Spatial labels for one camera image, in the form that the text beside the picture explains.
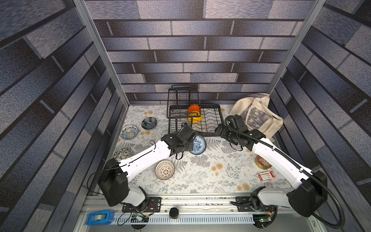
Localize blue floral ceramic bowl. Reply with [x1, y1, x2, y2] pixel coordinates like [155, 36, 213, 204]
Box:
[190, 135, 207, 155]

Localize white lattice pattern bowl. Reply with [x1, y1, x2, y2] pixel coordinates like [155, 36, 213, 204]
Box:
[155, 160, 175, 180]

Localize yellow plastic bowl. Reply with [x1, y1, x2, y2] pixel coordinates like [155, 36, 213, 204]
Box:
[187, 112, 203, 124]

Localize black wire dish rack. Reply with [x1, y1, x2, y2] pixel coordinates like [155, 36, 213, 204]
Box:
[167, 85, 224, 137]

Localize orange plastic bowl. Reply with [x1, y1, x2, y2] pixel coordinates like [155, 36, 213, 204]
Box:
[187, 104, 202, 115]

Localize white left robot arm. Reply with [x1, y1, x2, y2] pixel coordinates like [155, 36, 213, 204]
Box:
[98, 125, 197, 207]

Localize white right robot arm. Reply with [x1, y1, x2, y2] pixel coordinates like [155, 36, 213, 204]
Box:
[215, 115, 345, 229]

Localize beige canvas tote bag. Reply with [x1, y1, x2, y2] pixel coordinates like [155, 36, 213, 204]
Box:
[230, 93, 283, 142]

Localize dark grey-blue ceramic bowl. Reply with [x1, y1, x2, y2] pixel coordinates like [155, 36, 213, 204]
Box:
[141, 117, 157, 130]

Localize red gold round tin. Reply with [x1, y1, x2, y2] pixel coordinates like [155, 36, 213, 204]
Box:
[255, 155, 272, 170]

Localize floral patterned table mat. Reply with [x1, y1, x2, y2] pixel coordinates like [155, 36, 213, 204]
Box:
[115, 105, 290, 194]

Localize blue yellow patterned bowl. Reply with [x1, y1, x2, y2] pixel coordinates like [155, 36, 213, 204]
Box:
[120, 125, 138, 140]

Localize small red white box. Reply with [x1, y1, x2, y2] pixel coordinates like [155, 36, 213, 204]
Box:
[258, 171, 275, 181]

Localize black speckled ceramic bowl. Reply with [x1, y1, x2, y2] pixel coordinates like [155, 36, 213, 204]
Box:
[113, 148, 132, 162]

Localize black round knob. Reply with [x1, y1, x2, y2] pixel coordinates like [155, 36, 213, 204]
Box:
[169, 207, 179, 219]

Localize green circuit board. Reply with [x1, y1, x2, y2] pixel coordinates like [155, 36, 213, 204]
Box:
[253, 215, 271, 225]

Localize blue tape dispenser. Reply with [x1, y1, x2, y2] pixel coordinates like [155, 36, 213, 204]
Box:
[84, 210, 115, 226]

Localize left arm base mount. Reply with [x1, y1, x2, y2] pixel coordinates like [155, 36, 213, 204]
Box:
[122, 197, 162, 213]

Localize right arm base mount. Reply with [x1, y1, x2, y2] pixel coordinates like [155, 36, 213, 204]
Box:
[230, 197, 276, 213]

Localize white slotted cable duct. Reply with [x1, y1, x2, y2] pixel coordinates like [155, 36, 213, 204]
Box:
[110, 214, 255, 226]

